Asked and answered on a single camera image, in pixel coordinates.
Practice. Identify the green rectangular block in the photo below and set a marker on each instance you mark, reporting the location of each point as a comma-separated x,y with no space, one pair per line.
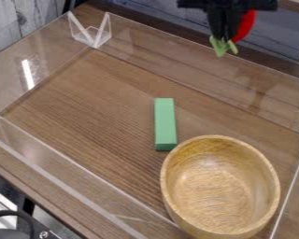
165,128

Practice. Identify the red plush strawberry toy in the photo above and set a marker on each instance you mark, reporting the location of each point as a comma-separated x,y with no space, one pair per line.
231,29

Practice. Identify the clear acrylic tray wall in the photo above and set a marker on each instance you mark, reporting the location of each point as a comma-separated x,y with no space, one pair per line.
97,210

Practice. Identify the wooden oval bowl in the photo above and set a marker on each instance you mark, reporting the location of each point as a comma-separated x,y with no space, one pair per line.
219,187

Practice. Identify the black equipment under table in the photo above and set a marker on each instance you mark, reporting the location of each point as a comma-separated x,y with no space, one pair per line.
30,229

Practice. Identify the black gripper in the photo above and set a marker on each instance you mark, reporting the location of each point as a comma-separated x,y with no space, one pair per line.
236,7

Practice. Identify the clear acrylic corner bracket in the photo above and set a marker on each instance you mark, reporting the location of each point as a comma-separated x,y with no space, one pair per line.
90,36

